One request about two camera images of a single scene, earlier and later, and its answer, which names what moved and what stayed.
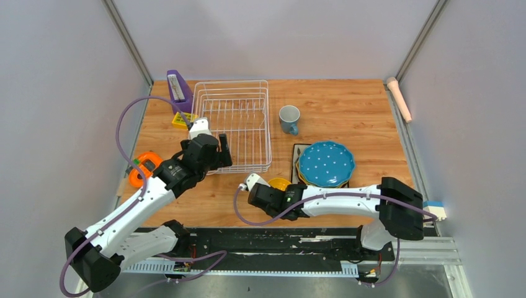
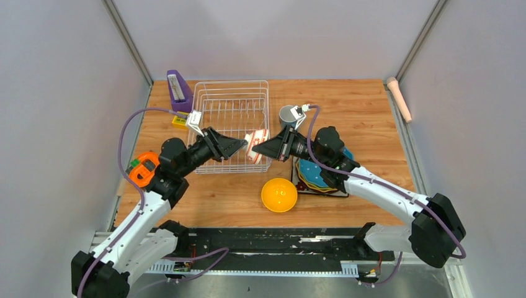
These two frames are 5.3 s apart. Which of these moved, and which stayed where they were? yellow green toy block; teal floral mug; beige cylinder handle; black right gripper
Moved: black right gripper
Stayed: teal floral mug; beige cylinder handle; yellow green toy block
